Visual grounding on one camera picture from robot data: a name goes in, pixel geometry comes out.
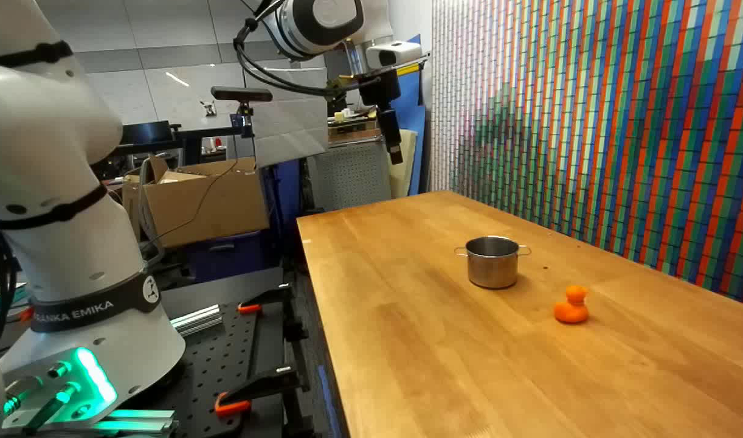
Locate silver steel pot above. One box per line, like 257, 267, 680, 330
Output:
454, 235, 532, 290

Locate black cable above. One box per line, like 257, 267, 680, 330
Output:
142, 159, 240, 245

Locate aluminium extrusion bar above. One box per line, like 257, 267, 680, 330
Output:
170, 304, 224, 338

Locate orange duck toy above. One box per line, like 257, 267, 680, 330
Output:
553, 285, 590, 325

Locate black orange bar clamp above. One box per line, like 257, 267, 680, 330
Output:
237, 283, 294, 317
213, 364, 306, 419

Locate open cardboard box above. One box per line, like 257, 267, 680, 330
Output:
122, 156, 271, 249

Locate blue board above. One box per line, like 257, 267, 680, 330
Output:
389, 33, 431, 196

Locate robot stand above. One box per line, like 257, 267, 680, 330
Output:
0, 268, 325, 438

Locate grey white board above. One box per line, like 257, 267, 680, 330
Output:
252, 66, 330, 169

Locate camera on mount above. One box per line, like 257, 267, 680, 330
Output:
210, 86, 274, 139

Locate beige foam sheet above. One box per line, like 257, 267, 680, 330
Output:
387, 128, 418, 199

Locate grey perforated panel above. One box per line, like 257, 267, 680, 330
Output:
306, 142, 393, 213

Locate blue plastic bin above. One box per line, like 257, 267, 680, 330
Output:
185, 230, 277, 284

